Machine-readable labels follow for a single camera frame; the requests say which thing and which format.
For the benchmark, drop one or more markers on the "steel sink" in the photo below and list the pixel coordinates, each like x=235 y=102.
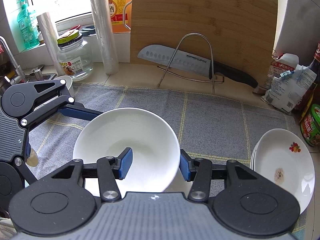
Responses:
x=48 y=76

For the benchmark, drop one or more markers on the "white blue print bag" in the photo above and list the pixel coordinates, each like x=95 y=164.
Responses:
x=287 y=92

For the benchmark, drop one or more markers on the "green lid sauce jar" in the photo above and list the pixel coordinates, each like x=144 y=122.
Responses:
x=312 y=127

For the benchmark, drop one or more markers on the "grey green checked towel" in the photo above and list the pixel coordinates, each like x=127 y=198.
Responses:
x=212 y=120

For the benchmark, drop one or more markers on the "teal lid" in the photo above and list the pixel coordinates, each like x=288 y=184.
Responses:
x=87 y=31

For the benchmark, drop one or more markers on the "metal faucet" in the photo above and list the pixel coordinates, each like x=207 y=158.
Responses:
x=10 y=57

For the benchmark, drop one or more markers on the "metal sink knob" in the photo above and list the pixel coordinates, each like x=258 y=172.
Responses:
x=38 y=73

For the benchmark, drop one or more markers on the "green dish soap bottle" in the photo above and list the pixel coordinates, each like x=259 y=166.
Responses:
x=26 y=30

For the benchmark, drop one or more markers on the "white plate with brown stain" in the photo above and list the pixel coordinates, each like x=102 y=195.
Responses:
x=280 y=155

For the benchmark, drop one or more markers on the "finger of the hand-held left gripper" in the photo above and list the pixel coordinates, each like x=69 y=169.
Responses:
x=82 y=112
x=23 y=167

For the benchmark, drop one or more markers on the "red lid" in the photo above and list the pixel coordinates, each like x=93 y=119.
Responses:
x=75 y=27

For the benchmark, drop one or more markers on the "bamboo cutting board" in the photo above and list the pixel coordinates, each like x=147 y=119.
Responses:
x=200 y=17

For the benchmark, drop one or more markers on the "yellow cooking oil bottle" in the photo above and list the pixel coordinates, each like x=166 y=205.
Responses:
x=117 y=12

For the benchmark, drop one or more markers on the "binder clip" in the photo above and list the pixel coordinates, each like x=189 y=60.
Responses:
x=275 y=55

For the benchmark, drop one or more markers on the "tall plastic wrap roll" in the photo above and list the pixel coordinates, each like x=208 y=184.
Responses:
x=103 y=30

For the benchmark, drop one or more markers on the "short plastic wrap roll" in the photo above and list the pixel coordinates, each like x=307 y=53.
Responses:
x=48 y=37

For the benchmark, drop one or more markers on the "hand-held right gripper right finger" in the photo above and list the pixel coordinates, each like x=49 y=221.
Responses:
x=186 y=165

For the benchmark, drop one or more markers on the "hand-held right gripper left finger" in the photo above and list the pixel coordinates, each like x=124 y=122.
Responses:
x=126 y=162

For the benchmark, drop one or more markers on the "red white bag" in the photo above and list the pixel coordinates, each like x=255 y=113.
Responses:
x=282 y=62

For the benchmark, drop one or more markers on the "small potted plant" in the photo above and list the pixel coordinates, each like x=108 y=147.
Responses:
x=40 y=37

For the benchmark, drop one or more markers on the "glass jar with label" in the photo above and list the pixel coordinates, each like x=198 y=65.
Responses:
x=75 y=60

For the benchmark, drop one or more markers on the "dark soy sauce bottle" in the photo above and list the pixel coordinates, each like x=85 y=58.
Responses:
x=316 y=70

